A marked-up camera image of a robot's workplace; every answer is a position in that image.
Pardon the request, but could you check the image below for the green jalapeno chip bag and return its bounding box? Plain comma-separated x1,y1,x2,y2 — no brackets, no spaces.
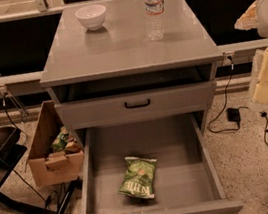
118,156,157,199

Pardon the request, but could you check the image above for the grey drawer cabinet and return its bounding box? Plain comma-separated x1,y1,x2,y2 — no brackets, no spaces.
40,0,222,144

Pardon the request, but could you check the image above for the green snack bag in box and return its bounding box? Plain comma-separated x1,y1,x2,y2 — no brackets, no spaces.
51,126,69,153

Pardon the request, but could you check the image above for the clear plastic water bottle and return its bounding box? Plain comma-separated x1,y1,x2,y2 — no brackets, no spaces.
144,0,165,41

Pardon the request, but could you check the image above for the white ceramic bowl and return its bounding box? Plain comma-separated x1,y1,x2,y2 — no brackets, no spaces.
75,4,107,31

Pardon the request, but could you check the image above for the brown cardboard box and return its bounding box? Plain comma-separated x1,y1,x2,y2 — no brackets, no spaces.
27,101,84,187

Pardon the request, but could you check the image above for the black power adapter with cable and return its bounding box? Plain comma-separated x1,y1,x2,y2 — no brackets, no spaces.
207,55,241,134

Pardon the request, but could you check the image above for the black cable at left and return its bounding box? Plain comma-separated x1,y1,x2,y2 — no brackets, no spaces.
0,85,71,214

